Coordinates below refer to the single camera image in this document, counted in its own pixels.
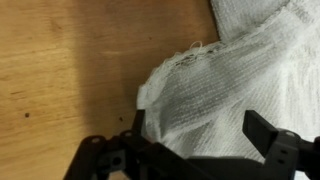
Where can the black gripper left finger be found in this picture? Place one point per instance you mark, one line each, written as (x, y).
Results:
(130, 153)

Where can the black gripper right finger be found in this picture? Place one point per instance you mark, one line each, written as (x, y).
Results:
(284, 151)

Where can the white cloth towel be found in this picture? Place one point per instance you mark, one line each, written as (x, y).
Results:
(267, 60)

